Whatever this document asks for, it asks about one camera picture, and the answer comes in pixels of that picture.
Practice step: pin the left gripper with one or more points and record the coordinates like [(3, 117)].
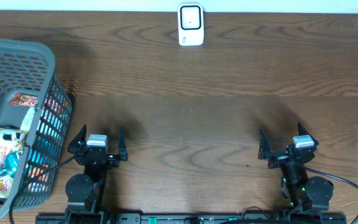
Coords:
[(113, 160)]

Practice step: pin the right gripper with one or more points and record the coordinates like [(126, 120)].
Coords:
[(265, 152)]

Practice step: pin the red brown snack wrapper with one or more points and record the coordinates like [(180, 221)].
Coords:
[(22, 99)]

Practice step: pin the mint green wipes pack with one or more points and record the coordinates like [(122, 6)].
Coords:
[(28, 119)]

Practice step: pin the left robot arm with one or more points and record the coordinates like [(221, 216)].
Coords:
[(85, 190)]

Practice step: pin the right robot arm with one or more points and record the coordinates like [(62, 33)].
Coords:
[(307, 195)]

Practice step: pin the white barcode scanner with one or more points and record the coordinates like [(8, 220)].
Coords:
[(190, 24)]

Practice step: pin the grey plastic basket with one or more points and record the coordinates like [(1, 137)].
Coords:
[(29, 67)]

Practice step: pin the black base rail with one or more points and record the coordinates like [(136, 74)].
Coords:
[(136, 218)]

